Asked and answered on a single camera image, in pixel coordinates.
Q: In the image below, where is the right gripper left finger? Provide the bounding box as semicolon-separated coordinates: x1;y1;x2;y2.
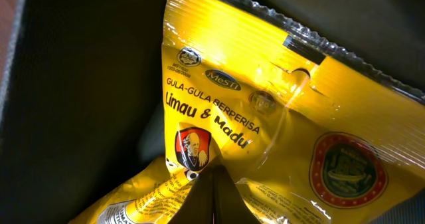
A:
169;168;213;224

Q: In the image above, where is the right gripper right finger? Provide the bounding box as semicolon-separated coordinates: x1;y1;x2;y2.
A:
212;166;260;224

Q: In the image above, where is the yellow candy bag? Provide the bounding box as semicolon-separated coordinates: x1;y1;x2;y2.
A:
74;0;424;223

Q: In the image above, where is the dark green gift box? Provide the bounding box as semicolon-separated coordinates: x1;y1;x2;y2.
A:
1;0;424;223

